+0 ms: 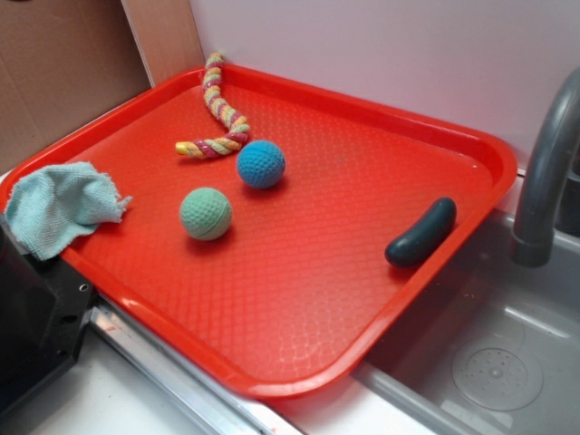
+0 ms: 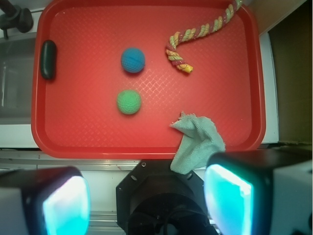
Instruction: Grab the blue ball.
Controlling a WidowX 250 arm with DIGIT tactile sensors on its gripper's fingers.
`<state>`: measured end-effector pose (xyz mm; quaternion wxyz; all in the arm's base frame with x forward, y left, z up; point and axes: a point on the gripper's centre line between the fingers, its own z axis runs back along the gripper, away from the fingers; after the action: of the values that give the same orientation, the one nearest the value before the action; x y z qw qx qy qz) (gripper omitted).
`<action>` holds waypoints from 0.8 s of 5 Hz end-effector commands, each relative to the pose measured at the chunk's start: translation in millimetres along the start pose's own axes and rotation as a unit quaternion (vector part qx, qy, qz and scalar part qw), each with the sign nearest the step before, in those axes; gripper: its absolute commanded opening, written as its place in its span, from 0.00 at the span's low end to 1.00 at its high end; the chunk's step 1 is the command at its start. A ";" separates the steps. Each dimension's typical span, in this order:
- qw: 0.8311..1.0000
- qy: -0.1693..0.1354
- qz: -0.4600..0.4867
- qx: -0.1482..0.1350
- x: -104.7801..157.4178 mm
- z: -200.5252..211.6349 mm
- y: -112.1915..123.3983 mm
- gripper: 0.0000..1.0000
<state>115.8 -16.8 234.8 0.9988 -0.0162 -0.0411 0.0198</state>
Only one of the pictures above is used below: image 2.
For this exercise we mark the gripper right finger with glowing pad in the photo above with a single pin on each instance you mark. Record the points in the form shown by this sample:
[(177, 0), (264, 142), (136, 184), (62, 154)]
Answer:
[(261, 192)]

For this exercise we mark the aluminium frame rail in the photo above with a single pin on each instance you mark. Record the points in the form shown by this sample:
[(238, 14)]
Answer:
[(35, 159)]

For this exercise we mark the red plastic tray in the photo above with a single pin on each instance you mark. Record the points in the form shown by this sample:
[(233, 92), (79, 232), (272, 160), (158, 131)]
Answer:
[(75, 114)]

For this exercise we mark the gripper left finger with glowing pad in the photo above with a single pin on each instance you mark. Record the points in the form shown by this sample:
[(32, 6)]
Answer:
[(48, 201)]

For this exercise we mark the green dimpled ball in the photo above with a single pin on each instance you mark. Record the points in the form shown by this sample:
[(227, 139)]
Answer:
[(128, 102)]

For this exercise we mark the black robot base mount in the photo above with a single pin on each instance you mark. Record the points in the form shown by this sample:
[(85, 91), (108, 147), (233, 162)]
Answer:
[(153, 200)]

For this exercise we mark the black clamp knob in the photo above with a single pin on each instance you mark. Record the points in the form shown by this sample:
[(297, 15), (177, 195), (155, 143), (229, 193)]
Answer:
[(14, 17)]

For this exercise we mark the black oblong block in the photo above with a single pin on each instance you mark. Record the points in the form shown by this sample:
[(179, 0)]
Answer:
[(48, 59)]

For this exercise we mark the grey-green woven cloth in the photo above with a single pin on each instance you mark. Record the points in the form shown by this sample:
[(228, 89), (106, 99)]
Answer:
[(199, 142)]

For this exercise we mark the blue dimpled ball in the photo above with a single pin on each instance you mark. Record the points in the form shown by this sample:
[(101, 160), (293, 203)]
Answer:
[(133, 60)]

